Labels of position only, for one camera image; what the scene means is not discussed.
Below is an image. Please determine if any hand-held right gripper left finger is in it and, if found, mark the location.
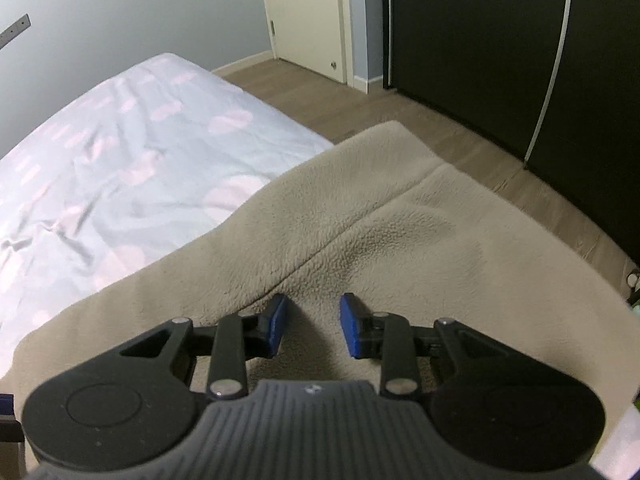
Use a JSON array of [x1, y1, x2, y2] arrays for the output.
[[119, 294, 289, 402]]

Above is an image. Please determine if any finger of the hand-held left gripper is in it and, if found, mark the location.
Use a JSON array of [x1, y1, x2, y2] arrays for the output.
[[0, 394, 25, 445]]

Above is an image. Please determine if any beige baseboard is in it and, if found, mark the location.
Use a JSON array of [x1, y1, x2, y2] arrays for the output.
[[212, 51, 275, 77]]

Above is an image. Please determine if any cream door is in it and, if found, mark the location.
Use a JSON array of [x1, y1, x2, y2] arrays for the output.
[[257, 0, 357, 87]]

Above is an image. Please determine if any polka dot bed sheet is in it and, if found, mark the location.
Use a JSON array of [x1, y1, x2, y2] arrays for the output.
[[0, 52, 335, 376]]

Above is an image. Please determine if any grey metal wall plate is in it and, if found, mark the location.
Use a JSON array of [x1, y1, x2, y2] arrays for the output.
[[0, 14, 31, 51]]

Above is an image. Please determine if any beige fleece garment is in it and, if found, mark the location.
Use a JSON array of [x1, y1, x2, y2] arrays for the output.
[[10, 121, 633, 468]]

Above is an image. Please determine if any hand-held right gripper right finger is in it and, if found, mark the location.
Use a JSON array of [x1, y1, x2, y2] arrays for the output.
[[339, 291, 508, 402]]

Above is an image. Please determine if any dark wardrobe with white strips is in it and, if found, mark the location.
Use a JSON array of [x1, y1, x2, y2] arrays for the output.
[[382, 0, 640, 283]]

